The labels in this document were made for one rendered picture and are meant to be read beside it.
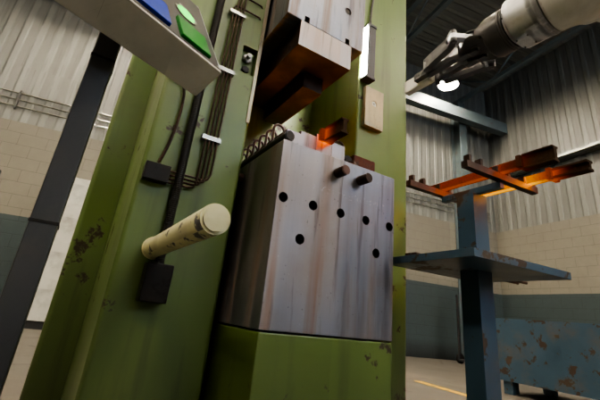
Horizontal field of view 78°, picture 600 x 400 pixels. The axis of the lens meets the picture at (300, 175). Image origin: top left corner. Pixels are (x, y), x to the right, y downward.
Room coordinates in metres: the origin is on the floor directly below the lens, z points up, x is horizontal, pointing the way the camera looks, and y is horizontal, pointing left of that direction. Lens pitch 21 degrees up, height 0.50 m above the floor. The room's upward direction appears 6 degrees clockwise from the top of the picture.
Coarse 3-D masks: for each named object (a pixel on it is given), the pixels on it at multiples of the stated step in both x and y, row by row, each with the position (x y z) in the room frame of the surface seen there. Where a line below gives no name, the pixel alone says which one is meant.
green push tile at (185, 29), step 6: (180, 18) 0.59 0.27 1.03; (180, 24) 0.57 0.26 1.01; (186, 24) 0.59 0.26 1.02; (180, 30) 0.57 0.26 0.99; (186, 30) 0.58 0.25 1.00; (192, 30) 0.60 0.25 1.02; (186, 36) 0.57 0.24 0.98; (192, 36) 0.59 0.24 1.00; (198, 36) 0.62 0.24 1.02; (192, 42) 0.59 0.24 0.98; (198, 42) 0.60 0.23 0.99; (204, 42) 0.63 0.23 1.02; (198, 48) 0.60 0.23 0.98; (204, 48) 0.61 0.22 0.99; (204, 54) 0.62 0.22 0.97; (210, 54) 0.62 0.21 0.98
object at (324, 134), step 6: (342, 120) 0.88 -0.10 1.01; (348, 120) 0.88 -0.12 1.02; (330, 126) 0.92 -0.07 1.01; (336, 126) 0.91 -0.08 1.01; (342, 126) 0.88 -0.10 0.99; (324, 132) 0.94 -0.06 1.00; (330, 132) 0.93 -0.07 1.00; (336, 132) 0.90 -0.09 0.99; (342, 132) 0.88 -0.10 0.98; (324, 138) 0.94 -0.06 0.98; (330, 138) 0.92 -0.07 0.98; (336, 138) 0.92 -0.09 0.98; (330, 144) 0.97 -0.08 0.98
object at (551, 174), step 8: (584, 160) 0.88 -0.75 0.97; (552, 168) 0.95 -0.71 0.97; (560, 168) 0.93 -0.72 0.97; (568, 168) 0.92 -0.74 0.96; (576, 168) 0.90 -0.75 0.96; (584, 168) 0.88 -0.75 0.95; (528, 176) 1.01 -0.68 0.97; (536, 176) 0.99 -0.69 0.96; (544, 176) 0.97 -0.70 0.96; (552, 176) 0.95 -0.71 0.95; (560, 176) 0.94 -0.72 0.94; (568, 176) 0.93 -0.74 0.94; (536, 184) 1.02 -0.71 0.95; (496, 192) 1.12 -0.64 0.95
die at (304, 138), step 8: (296, 136) 0.92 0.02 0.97; (304, 136) 0.93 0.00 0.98; (312, 136) 0.94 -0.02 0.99; (304, 144) 0.93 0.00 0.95; (312, 144) 0.94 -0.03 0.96; (320, 144) 0.96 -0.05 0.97; (328, 144) 0.97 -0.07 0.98; (336, 144) 0.98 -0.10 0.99; (328, 152) 0.97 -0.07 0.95; (336, 152) 0.98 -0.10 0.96; (344, 152) 1.00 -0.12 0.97
